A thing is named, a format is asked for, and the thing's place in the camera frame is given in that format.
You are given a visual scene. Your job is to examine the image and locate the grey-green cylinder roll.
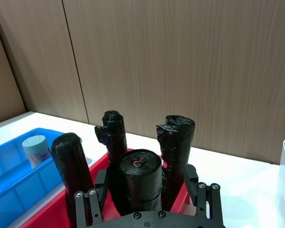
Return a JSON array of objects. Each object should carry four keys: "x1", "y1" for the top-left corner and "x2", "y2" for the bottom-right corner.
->
[{"x1": 21, "y1": 135, "x2": 52, "y2": 169}]

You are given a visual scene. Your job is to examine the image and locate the blue plastic bin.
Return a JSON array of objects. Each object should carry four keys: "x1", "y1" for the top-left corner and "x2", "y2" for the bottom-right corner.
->
[{"x1": 0, "y1": 127, "x2": 69, "y2": 221}]

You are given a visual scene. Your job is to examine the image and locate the black bag roll, red core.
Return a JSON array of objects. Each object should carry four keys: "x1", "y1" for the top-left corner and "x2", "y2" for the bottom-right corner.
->
[{"x1": 114, "y1": 149, "x2": 163, "y2": 213}]

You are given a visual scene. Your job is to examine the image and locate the black garbage bag roll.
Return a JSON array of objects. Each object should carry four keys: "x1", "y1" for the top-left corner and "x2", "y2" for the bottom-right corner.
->
[
  {"x1": 94, "y1": 110, "x2": 128, "y2": 165},
  {"x1": 156, "y1": 115, "x2": 196, "y2": 212},
  {"x1": 51, "y1": 133, "x2": 95, "y2": 223}
]

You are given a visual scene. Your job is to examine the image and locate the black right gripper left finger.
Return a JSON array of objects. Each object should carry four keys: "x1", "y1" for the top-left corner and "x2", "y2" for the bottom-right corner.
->
[{"x1": 74, "y1": 169, "x2": 109, "y2": 228}]

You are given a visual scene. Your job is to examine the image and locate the red plastic bin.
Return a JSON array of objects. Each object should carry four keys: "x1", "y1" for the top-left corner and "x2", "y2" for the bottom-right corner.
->
[{"x1": 8, "y1": 147, "x2": 190, "y2": 228}]

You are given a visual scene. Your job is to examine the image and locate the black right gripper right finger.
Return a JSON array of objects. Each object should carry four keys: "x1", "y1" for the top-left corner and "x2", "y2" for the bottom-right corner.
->
[{"x1": 184, "y1": 163, "x2": 223, "y2": 223}]

